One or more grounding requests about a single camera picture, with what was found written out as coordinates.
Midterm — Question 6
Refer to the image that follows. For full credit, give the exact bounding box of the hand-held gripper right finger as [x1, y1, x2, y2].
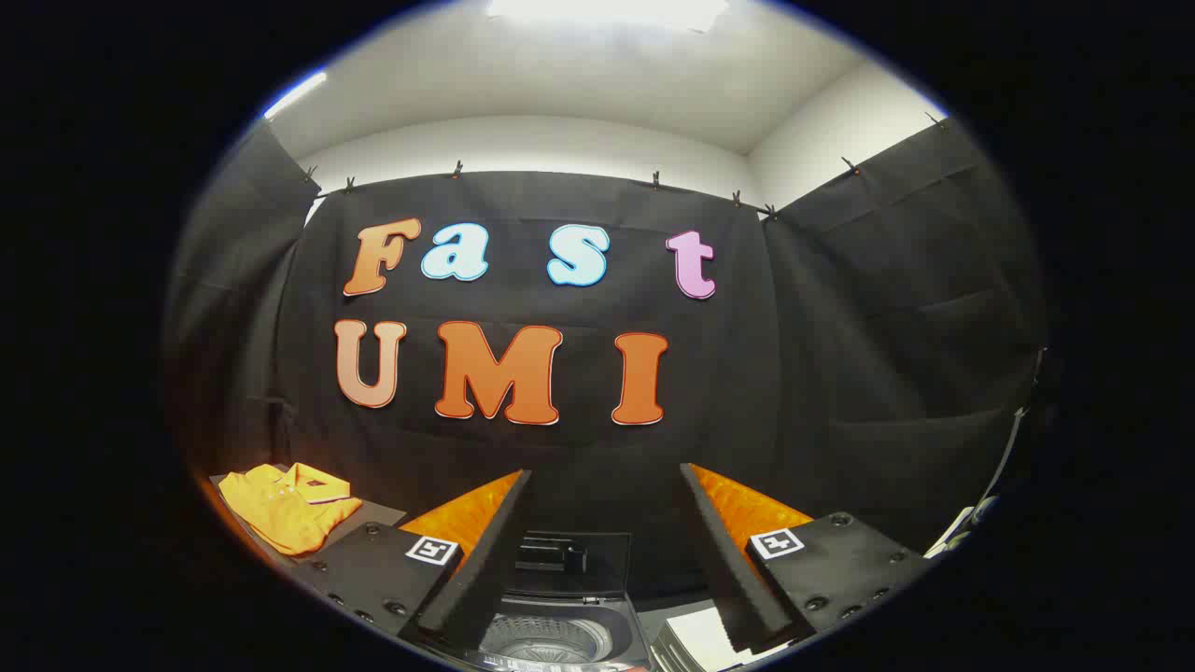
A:
[679, 462, 935, 655]

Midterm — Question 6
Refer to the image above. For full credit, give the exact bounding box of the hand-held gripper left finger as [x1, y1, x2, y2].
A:
[297, 469, 534, 654]

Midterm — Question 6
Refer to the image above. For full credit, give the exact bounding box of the dark glass washing machine lid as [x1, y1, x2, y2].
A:
[504, 530, 634, 600]

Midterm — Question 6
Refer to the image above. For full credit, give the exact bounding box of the grey washing machine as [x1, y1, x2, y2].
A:
[401, 594, 659, 672]

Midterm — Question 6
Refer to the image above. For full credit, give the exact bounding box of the yellow polo shirt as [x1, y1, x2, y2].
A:
[218, 462, 364, 559]

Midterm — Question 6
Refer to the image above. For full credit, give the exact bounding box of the white sheet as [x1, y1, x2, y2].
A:
[654, 607, 750, 672]

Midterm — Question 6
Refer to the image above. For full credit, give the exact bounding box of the white plastic item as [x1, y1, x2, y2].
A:
[926, 495, 1002, 558]

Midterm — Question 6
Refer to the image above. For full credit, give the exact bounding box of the row of cloth clips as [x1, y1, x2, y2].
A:
[301, 112, 946, 221]

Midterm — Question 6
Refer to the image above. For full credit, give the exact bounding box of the grey hanging strap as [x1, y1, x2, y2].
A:
[985, 345, 1052, 510]

